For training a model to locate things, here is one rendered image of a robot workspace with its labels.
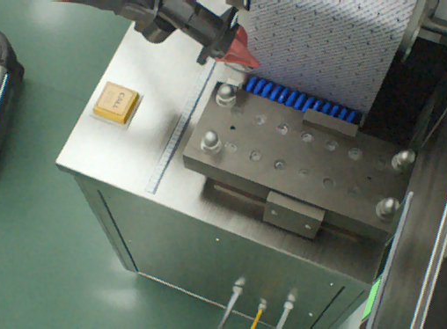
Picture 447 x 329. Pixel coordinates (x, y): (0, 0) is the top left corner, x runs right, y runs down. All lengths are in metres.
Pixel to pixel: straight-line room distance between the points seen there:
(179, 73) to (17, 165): 1.11
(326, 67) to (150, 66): 0.42
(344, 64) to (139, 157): 0.44
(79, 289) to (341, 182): 1.22
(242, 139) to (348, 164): 0.19
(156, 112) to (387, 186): 0.48
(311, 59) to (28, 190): 1.41
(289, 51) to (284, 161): 0.19
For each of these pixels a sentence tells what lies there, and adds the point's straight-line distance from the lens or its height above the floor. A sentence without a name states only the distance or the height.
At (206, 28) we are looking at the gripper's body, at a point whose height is 1.14.
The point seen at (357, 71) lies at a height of 1.15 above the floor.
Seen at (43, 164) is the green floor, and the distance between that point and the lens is 2.33.
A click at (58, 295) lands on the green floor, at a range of 2.17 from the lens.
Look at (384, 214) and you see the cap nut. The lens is 1.11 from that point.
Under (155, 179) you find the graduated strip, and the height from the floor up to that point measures 0.90.
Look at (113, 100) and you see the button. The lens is 1.32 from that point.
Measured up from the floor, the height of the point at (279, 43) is 1.15.
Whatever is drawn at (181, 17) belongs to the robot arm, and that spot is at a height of 1.16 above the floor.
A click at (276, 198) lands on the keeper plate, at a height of 1.02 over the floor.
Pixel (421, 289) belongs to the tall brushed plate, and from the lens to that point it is 0.67.
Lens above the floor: 2.06
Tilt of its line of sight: 67 degrees down
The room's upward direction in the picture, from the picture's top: straight up
